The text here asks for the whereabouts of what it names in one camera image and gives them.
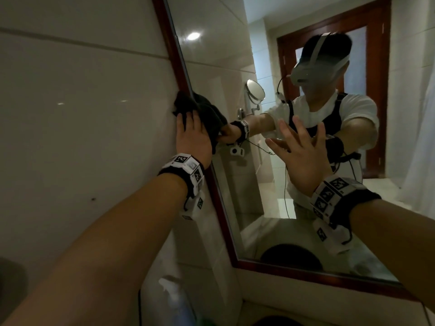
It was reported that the person's right hand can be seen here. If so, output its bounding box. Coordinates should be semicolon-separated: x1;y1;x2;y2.
265;115;336;197

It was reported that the wrist camera band with markers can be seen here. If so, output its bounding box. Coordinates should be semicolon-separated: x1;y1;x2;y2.
309;176;382;256
157;153;206;221

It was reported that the person's left hand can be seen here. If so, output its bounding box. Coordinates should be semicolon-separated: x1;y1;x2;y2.
176;109;213;166

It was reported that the person's right forearm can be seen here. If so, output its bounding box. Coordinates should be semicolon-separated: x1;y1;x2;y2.
349;198;435;313

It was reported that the black cleaning cloth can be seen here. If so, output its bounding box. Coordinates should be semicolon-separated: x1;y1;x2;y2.
173;91;228;155

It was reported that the person's left forearm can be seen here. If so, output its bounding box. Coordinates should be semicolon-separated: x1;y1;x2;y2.
0;172;188;326

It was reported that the black round sink basin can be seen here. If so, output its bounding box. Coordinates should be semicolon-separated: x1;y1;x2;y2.
251;315;304;326

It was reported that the wall mirror with wooden frame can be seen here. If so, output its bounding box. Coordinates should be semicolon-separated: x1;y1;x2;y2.
151;0;435;303

